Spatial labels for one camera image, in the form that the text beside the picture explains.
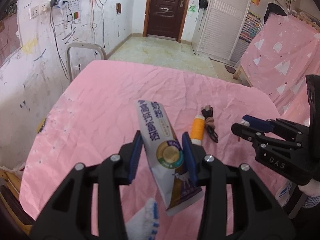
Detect milk powder packet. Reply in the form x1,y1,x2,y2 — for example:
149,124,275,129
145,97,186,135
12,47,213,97
136,100,203,216

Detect grey metal chair frame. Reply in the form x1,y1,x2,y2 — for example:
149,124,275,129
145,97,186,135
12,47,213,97
65,42,108,83

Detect pink patterned hanging sheet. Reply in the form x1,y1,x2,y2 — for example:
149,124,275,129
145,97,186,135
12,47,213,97
240,14,319,126

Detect wall mirror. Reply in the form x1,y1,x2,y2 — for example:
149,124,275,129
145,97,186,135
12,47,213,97
0,0,20,66

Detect white wall power sockets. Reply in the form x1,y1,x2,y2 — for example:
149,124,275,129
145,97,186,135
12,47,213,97
29,0,68,19

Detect colourful wall chart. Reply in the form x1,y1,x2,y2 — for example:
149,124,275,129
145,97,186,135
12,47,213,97
239,11,261,43

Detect left white gloved hand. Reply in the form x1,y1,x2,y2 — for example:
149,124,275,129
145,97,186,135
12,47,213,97
125,198,159,240

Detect orange thread spool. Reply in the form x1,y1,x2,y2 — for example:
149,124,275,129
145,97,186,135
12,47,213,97
190,115,205,146

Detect white louvered wardrobe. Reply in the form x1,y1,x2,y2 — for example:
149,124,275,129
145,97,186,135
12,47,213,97
191,0,267,65

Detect pink bed sheet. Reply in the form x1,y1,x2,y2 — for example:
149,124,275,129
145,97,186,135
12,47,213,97
19,60,292,238

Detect black usb cable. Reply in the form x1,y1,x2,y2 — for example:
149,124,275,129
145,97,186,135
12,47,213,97
200,105,220,144

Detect dark brown door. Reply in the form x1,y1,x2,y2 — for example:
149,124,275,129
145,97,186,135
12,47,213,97
143,0,189,42

